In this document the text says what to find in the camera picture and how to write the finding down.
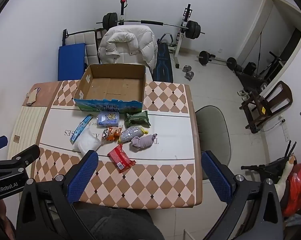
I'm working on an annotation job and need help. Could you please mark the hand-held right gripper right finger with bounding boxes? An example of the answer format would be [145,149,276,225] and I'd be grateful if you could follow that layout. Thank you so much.
[201,151,284,240]

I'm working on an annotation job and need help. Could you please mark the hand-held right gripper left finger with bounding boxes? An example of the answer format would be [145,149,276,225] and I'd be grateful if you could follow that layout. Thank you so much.
[16,150,100,240]

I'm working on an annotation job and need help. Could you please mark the white powder bag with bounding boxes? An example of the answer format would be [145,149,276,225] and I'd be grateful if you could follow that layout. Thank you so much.
[76,127,102,155]

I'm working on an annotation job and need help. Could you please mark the red snack packet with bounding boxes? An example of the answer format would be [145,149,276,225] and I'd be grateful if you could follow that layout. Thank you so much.
[108,144,136,173]

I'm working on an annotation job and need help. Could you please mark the long blue strip packet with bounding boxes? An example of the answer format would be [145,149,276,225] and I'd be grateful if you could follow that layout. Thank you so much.
[70,114,93,145]

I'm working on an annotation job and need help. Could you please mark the orange snack packet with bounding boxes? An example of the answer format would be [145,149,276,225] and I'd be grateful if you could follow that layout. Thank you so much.
[101,127,122,144]

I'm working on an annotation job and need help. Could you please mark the silver scrubber packet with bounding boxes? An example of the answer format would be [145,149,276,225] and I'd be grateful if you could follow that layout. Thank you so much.
[119,126,149,144]

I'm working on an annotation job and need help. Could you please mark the light blue tissue packet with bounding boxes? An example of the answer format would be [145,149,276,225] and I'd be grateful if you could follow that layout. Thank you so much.
[97,111,120,127]

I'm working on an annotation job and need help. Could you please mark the purple socks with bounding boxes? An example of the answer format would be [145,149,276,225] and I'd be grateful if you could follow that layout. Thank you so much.
[130,133,158,152]

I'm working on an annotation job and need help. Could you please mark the green packet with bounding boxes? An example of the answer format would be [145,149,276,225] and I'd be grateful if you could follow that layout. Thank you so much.
[124,110,150,128]

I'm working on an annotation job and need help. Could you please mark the cardboard box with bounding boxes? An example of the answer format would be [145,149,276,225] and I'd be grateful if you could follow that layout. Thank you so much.
[73,64,147,113]

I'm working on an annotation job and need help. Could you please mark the grey round chair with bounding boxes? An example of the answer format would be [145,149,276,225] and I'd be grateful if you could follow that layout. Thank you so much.
[195,105,231,180]

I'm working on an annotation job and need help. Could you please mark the black scooter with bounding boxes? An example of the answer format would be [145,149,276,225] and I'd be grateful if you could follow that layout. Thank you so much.
[241,140,298,180]

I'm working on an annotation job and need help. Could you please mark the checkered printed tablecloth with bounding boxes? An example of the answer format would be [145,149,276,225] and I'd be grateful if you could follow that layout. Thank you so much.
[31,80,203,209]

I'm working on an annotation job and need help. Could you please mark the flat cardboard piece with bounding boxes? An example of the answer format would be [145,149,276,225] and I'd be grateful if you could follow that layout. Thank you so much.
[26,87,41,105]

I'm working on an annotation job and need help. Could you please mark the person's dark trousers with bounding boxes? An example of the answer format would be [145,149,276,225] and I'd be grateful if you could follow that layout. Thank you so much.
[76,202,164,240]

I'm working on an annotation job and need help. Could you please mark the white plush toy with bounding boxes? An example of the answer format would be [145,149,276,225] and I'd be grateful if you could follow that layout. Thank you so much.
[277,155,297,198]

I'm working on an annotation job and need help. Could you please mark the red plastic bag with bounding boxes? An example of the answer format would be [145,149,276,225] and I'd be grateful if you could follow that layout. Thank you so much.
[282,161,301,217]

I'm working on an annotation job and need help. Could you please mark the blue folded mat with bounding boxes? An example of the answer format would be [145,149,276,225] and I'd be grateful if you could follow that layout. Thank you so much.
[58,43,87,81]

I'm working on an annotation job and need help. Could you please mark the dark wooden chair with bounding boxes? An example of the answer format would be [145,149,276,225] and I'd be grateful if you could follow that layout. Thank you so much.
[239,81,293,134]

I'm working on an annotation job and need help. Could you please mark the black exercise machine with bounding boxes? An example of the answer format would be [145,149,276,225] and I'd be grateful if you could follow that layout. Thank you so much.
[233,51,284,93]

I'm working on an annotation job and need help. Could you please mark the short barbell with black plates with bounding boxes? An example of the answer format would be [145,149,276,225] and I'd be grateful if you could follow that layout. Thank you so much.
[197,51,237,70]

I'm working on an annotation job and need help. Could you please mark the black weight bench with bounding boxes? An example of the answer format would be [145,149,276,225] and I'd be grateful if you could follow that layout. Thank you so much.
[152,42,174,83]

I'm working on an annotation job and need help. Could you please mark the beige quilted cushion panel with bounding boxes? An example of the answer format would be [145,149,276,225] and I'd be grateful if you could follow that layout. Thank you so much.
[65,31,100,64]

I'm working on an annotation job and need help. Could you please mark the white puffer jacket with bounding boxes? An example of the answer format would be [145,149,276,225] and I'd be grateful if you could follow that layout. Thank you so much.
[98,26,158,70]

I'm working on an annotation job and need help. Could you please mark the long barbell with black plates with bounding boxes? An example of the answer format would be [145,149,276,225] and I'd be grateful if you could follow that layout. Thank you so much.
[102,12,205,40]

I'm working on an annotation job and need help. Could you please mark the black floor cable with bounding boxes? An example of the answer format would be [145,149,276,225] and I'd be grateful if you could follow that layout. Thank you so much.
[263,119,287,132]

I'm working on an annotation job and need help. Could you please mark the white door frame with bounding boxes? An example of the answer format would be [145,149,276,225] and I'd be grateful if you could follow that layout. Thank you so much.
[237,0,301,70]

